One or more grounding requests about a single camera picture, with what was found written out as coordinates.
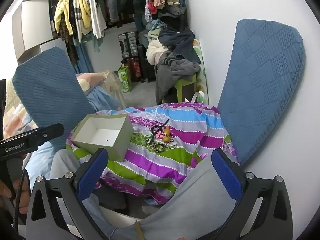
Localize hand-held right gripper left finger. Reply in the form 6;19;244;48
26;148;118;240

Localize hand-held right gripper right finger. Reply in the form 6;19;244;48
211;148;293;240

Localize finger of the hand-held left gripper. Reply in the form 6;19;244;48
25;123;65;147

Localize grey-green cardboard box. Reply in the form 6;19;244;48
71;113;134;162

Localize person's left hand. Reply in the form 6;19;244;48
0;179;31;214

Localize pastel patchwork blanket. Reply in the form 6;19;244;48
0;79;34;142

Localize blue quilted cushion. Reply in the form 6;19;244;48
217;19;306;167
12;47;97;151

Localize person's right leg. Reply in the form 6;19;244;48
139;158;252;240

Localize colourful striped blanket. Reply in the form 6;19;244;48
65;102;241;204

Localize light blue sheet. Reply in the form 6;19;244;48
84;86;121;112

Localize pink pillow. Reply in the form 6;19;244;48
76;72;106;93

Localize clear plastic bag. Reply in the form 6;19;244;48
99;70;127;111

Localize blue curtain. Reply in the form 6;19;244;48
73;42;95;75

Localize green shopping bag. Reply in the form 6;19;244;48
118;64;133;93

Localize dark plaid garment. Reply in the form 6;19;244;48
59;0;80;64

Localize red suitcase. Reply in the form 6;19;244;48
121;56;141;82

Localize green plastic stool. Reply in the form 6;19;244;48
172;74;198;105

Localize white cabinet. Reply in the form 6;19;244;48
12;0;68;61

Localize grey suitcase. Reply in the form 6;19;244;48
118;32;139;58

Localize black suitcase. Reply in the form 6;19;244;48
136;43;157;83

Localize grey fleece garment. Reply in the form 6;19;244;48
154;52;201;105

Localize yellow hooded jacket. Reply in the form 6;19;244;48
54;0;92;37

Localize floral folded mat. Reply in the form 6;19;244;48
192;39;210;103

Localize white shirt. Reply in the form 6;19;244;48
89;0;107;39

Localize cream fleece jacket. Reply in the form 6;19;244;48
146;39;171;66

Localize dark navy garment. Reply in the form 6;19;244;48
158;29;201;64

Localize grey hanging jacket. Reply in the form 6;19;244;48
103;0;131;28

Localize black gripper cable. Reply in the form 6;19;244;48
13;168;30;232

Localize white bag handles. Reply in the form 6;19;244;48
184;92;208;105

